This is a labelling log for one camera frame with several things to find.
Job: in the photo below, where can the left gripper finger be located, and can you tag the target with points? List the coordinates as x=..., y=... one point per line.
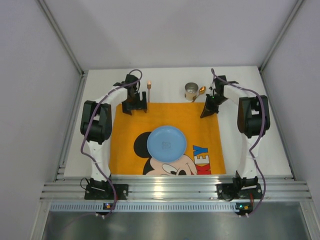
x=142, y=101
x=127, y=107

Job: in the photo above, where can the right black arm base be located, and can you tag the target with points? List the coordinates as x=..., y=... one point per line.
x=237, y=191

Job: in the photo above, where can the perforated cable duct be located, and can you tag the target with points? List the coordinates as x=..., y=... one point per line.
x=144, y=207

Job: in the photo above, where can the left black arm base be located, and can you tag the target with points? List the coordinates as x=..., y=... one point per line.
x=103, y=190

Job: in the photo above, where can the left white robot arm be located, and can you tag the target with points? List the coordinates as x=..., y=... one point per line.
x=98, y=119

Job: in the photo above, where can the aluminium mounting rail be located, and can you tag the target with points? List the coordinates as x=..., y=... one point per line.
x=175, y=188

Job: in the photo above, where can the copper fork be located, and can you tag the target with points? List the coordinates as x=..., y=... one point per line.
x=149, y=86

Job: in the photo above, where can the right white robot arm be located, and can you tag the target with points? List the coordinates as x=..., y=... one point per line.
x=253, y=120

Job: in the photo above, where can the copper spoon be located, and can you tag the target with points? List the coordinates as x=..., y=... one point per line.
x=201, y=91

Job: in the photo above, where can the orange Mickey Mouse cloth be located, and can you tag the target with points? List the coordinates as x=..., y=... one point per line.
x=129, y=154

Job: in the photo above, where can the small metal cup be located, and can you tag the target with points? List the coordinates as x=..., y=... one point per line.
x=190, y=90

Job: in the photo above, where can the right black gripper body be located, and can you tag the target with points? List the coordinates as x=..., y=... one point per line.
x=213, y=104

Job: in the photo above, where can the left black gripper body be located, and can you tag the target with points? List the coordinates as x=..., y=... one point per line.
x=134, y=105

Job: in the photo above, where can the blue plastic plate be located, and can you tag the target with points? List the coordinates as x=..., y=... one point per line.
x=166, y=144

